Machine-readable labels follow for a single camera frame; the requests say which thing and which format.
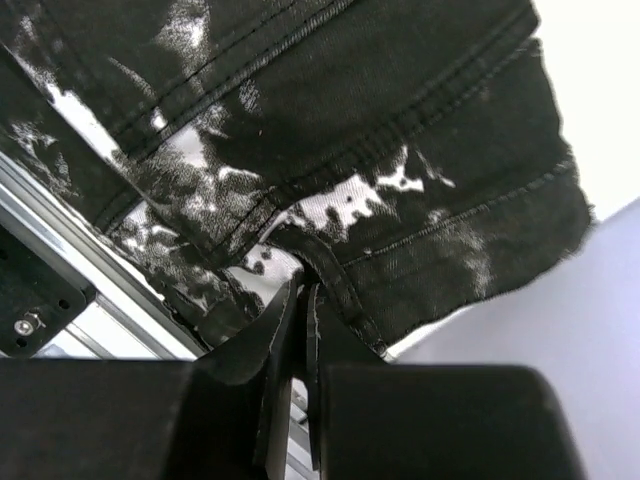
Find black white tie-dye trousers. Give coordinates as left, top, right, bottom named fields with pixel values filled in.
left=1, top=1, right=592, bottom=354

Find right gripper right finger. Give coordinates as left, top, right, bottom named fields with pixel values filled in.
left=305, top=285, right=585, bottom=479

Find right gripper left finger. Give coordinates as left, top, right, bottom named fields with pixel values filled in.
left=1, top=282, right=297, bottom=479

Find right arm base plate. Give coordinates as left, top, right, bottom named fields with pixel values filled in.
left=1, top=228, right=96, bottom=358

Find aluminium rail frame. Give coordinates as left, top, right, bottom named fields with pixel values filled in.
left=1, top=158, right=314, bottom=479

